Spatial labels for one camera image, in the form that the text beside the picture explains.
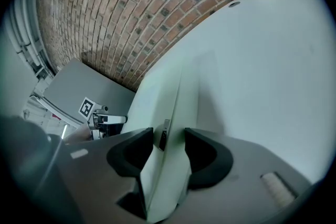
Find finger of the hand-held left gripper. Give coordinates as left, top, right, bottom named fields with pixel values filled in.
left=98, top=114, right=129, bottom=125

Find white ceiling pipes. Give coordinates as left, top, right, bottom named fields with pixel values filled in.
left=5, top=0, right=55, bottom=79

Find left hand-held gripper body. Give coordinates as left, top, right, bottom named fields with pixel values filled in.
left=78, top=97, right=109, bottom=140

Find person's left forearm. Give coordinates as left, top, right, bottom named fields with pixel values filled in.
left=64, top=123, right=92, bottom=144

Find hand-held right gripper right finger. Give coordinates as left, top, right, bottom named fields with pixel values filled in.
left=167, top=127, right=315, bottom=224

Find grey refrigerator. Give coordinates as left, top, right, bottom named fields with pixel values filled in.
left=43, top=57, right=136, bottom=129

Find pale green box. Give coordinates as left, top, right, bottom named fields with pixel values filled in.
left=122, top=49, right=226, bottom=223

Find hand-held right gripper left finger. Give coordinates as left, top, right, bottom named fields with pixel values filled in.
left=56, top=127, right=154, bottom=224

